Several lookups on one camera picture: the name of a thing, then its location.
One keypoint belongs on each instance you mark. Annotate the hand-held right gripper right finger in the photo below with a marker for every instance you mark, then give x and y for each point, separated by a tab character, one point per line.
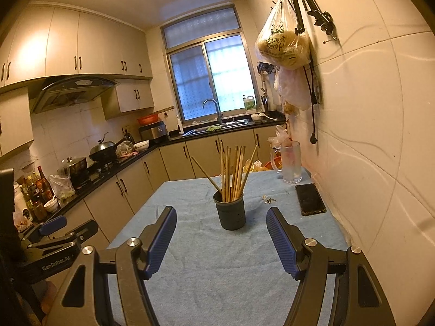
282	241

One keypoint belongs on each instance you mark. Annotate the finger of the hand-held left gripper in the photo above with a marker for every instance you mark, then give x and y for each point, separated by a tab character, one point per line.
83	232
52	224

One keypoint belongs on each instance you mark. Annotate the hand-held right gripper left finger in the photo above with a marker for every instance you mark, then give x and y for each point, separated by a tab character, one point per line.
163	237

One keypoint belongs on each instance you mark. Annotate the dark grey chopstick holder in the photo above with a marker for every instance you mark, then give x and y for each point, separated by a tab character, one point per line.
231	214

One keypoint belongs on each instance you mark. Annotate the bunch of wooden chopsticks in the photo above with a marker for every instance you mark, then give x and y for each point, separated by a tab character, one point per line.
232	176

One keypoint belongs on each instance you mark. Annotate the person's left hand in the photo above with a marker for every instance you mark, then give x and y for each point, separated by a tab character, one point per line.
51	290

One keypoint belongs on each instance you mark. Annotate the small patterned bowl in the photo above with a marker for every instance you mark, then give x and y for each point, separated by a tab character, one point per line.
51	205

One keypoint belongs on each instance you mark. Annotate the group of condiment bottles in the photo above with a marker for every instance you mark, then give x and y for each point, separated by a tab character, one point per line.
35	193

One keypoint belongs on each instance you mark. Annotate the small brown seed pile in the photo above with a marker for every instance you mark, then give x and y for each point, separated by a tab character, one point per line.
270	200

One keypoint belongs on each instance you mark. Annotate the black smartphone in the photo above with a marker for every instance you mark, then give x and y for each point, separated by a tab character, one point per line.
310	199

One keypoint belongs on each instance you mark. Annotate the light blue table cloth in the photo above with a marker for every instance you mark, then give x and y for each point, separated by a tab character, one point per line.
210	271

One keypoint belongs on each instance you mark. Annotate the steel pot with lid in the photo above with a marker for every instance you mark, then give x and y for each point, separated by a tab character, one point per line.
74	169

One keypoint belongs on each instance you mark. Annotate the gas stove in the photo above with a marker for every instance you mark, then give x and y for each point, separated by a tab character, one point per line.
102	168

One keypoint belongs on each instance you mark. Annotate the orange plastic basin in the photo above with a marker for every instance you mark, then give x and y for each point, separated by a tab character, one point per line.
273	164

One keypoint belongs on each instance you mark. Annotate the clear glass mug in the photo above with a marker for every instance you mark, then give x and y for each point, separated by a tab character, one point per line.
291	163

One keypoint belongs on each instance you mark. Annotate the black wok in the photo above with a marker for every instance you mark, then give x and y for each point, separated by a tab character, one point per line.
103	151

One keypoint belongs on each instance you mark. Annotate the clear plastic food bag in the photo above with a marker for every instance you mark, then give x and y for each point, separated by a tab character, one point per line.
125	149

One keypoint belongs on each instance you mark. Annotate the white bowl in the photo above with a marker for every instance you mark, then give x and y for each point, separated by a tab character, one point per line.
141	146

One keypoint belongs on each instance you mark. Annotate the crumpled white plastic bag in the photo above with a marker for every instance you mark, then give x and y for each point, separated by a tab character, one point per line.
280	137

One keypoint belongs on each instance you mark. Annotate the silver countertop appliance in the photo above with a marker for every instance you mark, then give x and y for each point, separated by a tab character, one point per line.
153	131

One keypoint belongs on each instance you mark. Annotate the black kitchen countertop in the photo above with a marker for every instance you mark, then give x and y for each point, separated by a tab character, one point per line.
200	136

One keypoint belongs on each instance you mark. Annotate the white soap bottle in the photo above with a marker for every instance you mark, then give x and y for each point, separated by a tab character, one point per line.
179	127

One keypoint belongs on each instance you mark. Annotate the red plastic basin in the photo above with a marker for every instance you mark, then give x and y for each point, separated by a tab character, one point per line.
148	119

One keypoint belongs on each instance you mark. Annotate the steel kitchen sink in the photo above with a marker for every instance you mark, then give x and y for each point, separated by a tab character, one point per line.
217	127

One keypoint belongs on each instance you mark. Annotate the white ladle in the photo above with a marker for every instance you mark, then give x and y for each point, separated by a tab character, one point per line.
260	115

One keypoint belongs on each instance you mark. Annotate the black range hood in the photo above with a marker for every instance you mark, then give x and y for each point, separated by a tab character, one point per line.
74	91

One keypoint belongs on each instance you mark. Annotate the dark knife holder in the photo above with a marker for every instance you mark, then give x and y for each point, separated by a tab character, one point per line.
265	103

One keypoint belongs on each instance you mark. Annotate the green detergent bottle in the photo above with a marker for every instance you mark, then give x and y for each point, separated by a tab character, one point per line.
249	105

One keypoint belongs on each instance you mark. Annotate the chrome sink faucet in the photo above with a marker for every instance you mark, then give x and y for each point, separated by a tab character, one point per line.
217	108

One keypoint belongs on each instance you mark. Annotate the hanging white plastic bag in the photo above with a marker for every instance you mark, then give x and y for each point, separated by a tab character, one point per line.
292	86

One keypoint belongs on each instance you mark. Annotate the kitchen window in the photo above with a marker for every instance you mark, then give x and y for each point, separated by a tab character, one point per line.
210	74

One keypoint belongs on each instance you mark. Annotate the beige upper kitchen cabinets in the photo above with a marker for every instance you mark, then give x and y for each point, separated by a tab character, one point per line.
64	40

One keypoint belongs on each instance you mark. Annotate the hanging bag of buns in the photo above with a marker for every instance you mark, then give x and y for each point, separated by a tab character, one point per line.
283	46

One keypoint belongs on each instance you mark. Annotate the black wall hook rack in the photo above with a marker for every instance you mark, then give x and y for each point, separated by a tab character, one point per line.
314	5

